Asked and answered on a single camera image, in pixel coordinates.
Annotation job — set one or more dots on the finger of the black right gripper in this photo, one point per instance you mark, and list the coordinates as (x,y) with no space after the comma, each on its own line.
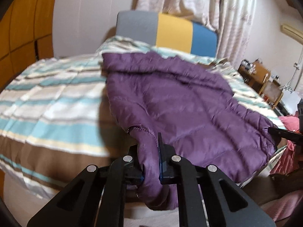
(294,137)

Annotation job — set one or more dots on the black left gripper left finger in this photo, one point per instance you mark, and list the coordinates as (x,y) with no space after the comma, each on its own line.
(95,197)

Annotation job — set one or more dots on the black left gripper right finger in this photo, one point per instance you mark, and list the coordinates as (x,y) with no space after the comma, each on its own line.
(206,196)

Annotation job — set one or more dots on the purple puffer jacket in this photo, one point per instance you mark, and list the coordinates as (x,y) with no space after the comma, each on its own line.
(190,108)

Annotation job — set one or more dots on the pink red clothing pile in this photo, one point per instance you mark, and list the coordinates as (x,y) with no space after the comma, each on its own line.
(289,159)

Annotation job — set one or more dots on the wooden bedside desk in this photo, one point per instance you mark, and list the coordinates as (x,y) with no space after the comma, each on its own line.
(257,76)

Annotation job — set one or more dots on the striped bed duvet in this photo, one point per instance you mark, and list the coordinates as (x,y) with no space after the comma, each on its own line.
(56,118)

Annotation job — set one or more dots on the white patterned curtain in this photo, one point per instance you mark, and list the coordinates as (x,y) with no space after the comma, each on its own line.
(231,19)

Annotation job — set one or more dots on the grey yellow blue headboard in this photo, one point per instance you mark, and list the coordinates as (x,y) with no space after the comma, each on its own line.
(163,30)

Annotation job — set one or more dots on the brown wooden wardrobe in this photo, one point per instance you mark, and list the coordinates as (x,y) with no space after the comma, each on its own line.
(26,36)

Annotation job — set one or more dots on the wall air conditioner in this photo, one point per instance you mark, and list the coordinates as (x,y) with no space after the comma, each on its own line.
(292,32)

